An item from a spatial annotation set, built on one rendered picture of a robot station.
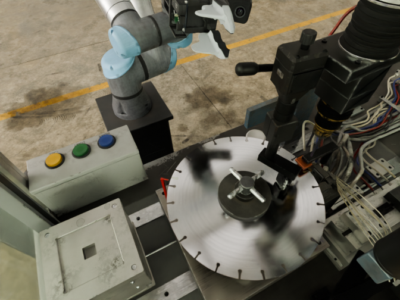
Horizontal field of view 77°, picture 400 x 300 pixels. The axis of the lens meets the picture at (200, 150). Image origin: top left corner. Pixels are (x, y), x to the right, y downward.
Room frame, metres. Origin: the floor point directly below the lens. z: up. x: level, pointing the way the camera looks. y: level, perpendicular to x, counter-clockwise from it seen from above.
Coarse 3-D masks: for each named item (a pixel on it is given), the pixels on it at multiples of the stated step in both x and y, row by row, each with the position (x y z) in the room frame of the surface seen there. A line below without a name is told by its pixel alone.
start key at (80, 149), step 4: (80, 144) 0.45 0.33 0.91; (84, 144) 0.45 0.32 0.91; (76, 148) 0.44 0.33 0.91; (80, 148) 0.44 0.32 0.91; (84, 148) 0.43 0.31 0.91; (88, 148) 0.44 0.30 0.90; (76, 152) 0.42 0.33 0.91; (80, 152) 0.42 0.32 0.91; (84, 152) 0.42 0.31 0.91; (76, 156) 0.42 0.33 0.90; (80, 156) 0.41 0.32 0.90
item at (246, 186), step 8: (232, 168) 0.29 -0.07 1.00; (240, 176) 0.27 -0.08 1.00; (248, 176) 0.27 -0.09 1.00; (256, 176) 0.27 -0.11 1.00; (240, 184) 0.25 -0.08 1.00; (248, 184) 0.25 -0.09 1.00; (232, 192) 0.23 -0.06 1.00; (240, 192) 0.24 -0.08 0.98; (248, 192) 0.24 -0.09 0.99; (256, 192) 0.23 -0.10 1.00; (264, 200) 0.22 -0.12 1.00
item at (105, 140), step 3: (105, 135) 0.48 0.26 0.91; (108, 135) 0.48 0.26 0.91; (99, 138) 0.47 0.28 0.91; (102, 138) 0.47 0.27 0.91; (105, 138) 0.47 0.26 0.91; (108, 138) 0.47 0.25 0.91; (111, 138) 0.47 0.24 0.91; (99, 141) 0.46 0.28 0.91; (102, 141) 0.46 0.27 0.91; (105, 141) 0.46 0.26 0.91; (108, 141) 0.46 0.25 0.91; (111, 141) 0.46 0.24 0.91; (99, 144) 0.45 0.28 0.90; (102, 144) 0.45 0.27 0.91; (105, 144) 0.45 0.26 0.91; (108, 144) 0.45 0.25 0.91; (111, 144) 0.45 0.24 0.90
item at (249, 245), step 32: (192, 160) 0.35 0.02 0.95; (224, 160) 0.35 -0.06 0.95; (256, 160) 0.34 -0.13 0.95; (192, 192) 0.26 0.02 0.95; (288, 192) 0.25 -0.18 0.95; (320, 192) 0.25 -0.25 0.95; (192, 224) 0.19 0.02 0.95; (224, 224) 0.19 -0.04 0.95; (256, 224) 0.19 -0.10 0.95; (288, 224) 0.18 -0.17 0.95; (320, 224) 0.18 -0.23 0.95; (192, 256) 0.13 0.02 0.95; (224, 256) 0.13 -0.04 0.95; (256, 256) 0.13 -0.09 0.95; (288, 256) 0.13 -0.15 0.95
